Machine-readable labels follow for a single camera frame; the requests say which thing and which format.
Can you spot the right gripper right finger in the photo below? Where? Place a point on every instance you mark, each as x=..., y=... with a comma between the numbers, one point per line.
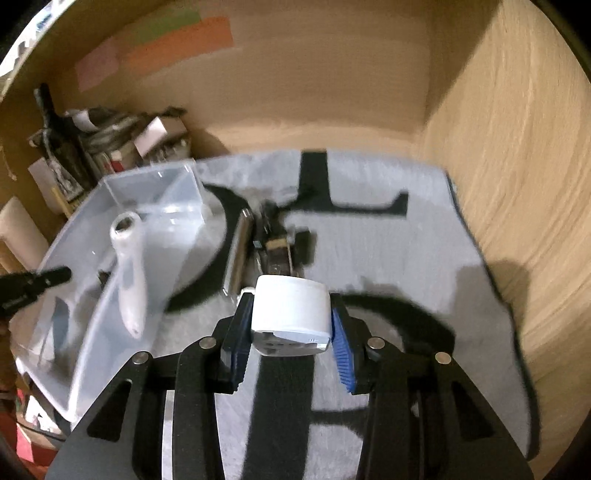
x=427, y=419

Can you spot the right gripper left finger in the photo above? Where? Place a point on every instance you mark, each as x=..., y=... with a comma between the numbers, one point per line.
x=120, y=435

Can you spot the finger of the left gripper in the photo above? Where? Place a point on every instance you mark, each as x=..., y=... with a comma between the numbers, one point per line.
x=19, y=290

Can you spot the white handheld device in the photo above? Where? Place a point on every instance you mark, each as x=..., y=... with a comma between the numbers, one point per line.
x=127, y=240

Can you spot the clear plastic storage bin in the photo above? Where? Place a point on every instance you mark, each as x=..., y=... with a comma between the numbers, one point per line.
x=72, y=340

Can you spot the white power adapter cube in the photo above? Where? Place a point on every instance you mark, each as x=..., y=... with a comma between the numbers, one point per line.
x=291, y=317

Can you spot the dark wine bottle elephant label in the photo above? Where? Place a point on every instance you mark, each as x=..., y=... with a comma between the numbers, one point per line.
x=62, y=150

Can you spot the stack of books and papers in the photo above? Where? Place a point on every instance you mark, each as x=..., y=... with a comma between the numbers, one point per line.
x=106, y=137

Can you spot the grey mat with black letters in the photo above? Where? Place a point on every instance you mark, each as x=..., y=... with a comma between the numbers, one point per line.
x=389, y=236

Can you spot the white card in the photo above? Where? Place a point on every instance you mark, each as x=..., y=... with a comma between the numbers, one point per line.
x=160, y=130

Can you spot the black and gold lighter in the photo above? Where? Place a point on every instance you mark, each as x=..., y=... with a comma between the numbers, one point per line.
x=277, y=256

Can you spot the pink sticky note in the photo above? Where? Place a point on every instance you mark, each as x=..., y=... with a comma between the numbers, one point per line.
x=96, y=66

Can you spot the green sticky note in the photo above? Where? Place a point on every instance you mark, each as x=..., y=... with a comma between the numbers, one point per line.
x=152, y=28

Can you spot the silver metal cylinder keychain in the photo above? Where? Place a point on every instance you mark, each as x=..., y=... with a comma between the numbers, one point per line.
x=236, y=255

